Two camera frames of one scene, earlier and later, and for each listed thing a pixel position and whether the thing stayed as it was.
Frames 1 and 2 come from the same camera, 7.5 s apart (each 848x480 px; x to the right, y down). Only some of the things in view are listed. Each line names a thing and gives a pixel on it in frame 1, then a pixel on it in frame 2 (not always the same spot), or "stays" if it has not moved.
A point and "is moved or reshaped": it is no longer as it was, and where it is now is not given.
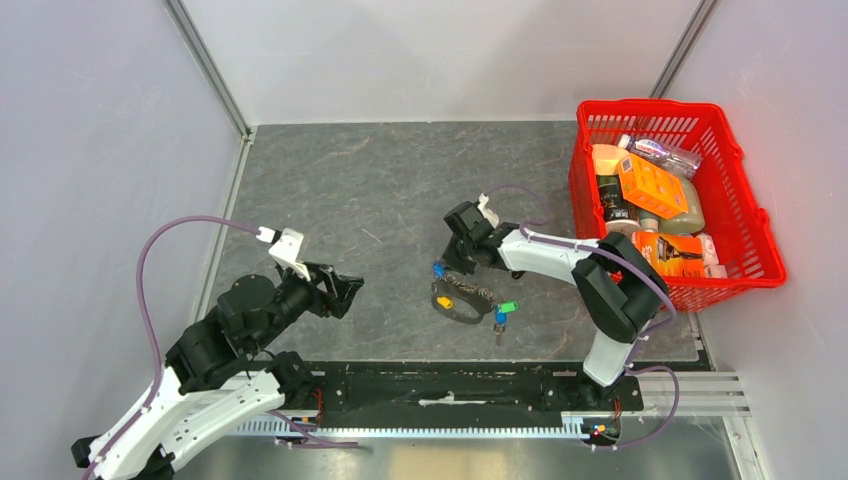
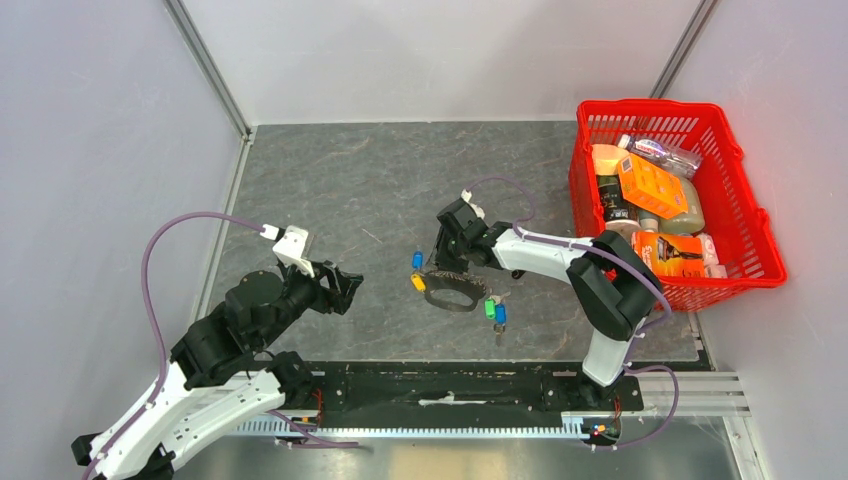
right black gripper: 452,261 stays
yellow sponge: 606,158 stays
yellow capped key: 445,302 → 418,282
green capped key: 507,306 → 490,309
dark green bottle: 615,206 stays
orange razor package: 678,255 stays
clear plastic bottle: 680,161 stays
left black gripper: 338,299 stays
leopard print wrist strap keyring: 461,303 is moved or reshaped
